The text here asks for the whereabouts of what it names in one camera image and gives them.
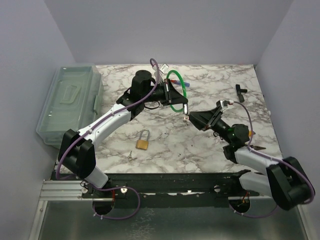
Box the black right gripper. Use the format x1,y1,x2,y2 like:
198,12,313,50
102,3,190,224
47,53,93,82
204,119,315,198
186,105,234,144

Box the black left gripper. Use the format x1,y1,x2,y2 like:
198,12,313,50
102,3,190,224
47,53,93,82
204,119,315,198
142,78,187,106

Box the green cable lock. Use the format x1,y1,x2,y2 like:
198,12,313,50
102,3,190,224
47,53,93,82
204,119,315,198
166,69,189,121

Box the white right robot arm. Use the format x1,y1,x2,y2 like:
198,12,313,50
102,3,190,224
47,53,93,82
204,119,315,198
188,106,315,211

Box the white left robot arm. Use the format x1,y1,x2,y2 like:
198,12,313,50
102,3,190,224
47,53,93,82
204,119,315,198
58,70,188,198

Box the blue red small screwdriver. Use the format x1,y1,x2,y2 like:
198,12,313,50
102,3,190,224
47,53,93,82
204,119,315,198
170,79,190,88

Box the black T-shaped tool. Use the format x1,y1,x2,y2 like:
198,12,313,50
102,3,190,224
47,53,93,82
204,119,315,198
235,84,248,103

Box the yellow utility knife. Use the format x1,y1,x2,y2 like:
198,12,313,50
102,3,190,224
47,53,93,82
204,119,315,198
248,130,256,137

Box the brass padlock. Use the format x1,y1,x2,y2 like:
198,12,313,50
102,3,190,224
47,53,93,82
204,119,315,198
135,129,150,151

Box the spare silver keys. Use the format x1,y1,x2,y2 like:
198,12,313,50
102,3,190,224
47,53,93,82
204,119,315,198
127,151,137,162

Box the clear plastic storage box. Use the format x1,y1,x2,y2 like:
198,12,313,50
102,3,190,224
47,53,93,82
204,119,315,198
36,64,104,149

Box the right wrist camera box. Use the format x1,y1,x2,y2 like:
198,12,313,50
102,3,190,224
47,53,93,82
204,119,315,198
216,100,234,112

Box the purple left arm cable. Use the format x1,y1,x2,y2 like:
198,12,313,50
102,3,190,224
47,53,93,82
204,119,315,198
55,58,161,221

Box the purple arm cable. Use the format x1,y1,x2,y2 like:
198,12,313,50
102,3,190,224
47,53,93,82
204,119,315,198
231,101,316,218
55,58,161,221

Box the yellow handled pliers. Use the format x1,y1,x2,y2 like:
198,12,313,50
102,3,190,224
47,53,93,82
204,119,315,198
250,145,266,151

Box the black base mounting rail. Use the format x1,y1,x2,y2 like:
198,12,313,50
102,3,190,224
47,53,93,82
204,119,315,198
80,171,257,209

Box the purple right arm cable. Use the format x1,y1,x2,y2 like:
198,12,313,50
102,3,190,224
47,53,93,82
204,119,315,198
231,101,316,218

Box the aluminium extrusion rail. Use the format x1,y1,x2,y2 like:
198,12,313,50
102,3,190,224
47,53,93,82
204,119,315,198
39,180,83,201

